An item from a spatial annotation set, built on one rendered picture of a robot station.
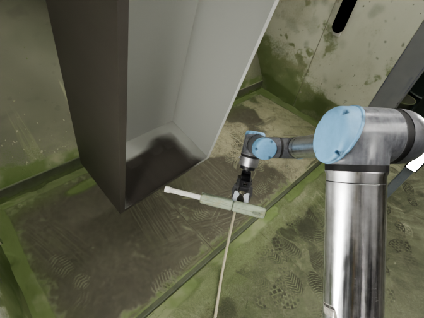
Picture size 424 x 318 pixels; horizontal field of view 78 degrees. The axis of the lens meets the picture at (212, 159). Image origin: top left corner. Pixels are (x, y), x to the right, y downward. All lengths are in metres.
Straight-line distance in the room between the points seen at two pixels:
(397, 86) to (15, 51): 2.70
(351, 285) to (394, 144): 0.28
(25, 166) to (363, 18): 2.66
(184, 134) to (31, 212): 1.07
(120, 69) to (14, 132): 1.40
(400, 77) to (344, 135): 2.08
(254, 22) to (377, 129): 0.68
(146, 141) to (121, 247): 0.65
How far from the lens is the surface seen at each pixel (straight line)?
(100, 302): 1.62
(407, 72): 2.57
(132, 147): 1.53
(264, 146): 1.07
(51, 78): 2.04
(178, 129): 1.66
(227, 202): 1.22
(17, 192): 2.08
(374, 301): 0.62
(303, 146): 0.99
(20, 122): 2.00
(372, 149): 0.56
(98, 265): 1.69
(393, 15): 2.55
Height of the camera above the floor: 1.56
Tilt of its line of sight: 45 degrees down
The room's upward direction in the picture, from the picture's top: 10 degrees clockwise
